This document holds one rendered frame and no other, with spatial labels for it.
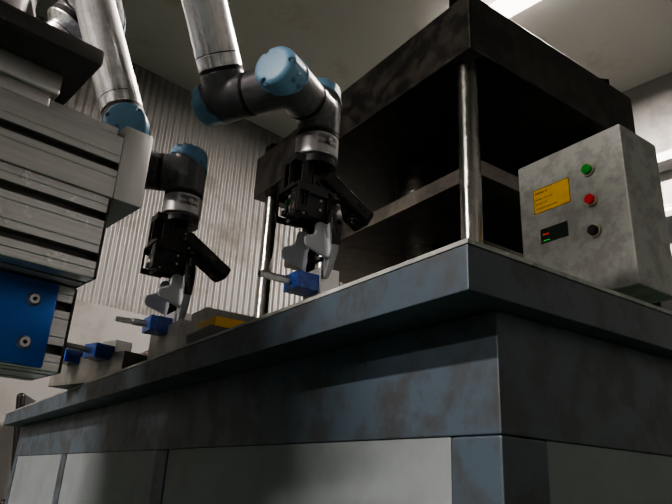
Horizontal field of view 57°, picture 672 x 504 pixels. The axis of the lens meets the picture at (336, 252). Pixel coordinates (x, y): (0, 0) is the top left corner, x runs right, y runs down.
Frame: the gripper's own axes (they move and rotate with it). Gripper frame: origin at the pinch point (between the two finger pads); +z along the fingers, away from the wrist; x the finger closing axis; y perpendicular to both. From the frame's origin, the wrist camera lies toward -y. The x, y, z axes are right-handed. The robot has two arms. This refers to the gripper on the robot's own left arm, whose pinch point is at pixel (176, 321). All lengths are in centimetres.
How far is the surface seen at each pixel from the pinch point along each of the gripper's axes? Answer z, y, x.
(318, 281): -2.8, -10.8, 31.3
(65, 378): 9.1, 11.5, -28.5
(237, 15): -244, -78, -187
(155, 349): 5.2, 2.2, -2.7
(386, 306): 14, 9, 73
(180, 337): 4.9, 2.2, 9.3
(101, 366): 7.5, 7.8, -16.5
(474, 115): -72, -74, 7
